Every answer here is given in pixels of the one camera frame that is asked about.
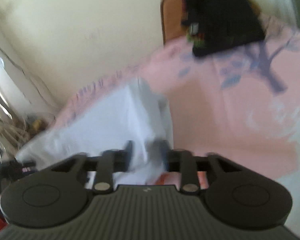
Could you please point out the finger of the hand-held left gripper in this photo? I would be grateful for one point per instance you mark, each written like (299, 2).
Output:
(12, 168)

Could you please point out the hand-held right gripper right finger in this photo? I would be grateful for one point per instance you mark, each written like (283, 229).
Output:
(187, 170)

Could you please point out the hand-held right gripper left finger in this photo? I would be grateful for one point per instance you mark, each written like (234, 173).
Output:
(107, 170)

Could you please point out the white cloth garment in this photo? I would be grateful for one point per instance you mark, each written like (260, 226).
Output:
(115, 125)

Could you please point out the pink floral bedsheet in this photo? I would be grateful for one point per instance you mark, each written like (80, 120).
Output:
(215, 110)

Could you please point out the clear plastic sheet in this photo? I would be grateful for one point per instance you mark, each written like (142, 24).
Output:
(10, 92)

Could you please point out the brown wooden headboard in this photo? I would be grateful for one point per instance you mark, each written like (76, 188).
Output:
(171, 20)

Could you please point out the black bag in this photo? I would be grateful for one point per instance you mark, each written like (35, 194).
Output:
(215, 15)

